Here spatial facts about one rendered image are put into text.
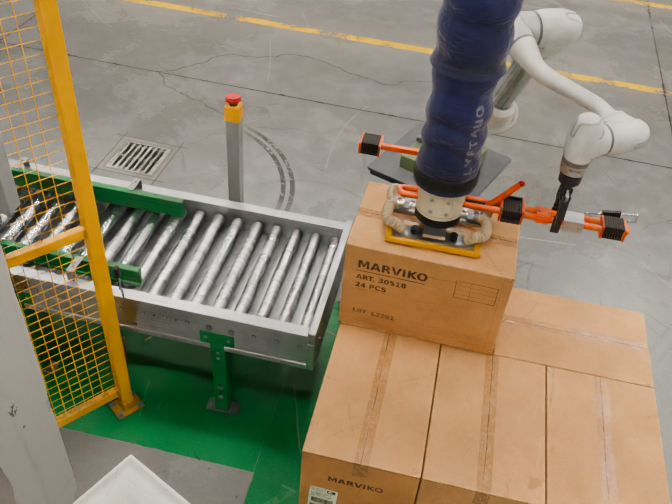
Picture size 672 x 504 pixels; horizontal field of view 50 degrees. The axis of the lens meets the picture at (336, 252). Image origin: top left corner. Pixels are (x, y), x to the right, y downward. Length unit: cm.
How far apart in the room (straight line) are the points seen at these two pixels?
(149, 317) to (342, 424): 90
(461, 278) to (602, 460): 77
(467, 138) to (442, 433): 100
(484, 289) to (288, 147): 244
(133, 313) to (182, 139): 209
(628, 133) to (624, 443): 105
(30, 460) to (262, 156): 274
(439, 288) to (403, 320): 23
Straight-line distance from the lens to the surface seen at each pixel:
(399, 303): 272
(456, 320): 274
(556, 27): 285
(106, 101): 533
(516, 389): 278
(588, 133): 244
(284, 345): 281
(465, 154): 242
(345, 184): 447
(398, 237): 260
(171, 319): 291
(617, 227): 268
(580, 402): 282
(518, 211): 262
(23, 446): 242
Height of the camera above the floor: 262
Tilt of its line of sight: 41 degrees down
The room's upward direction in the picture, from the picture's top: 5 degrees clockwise
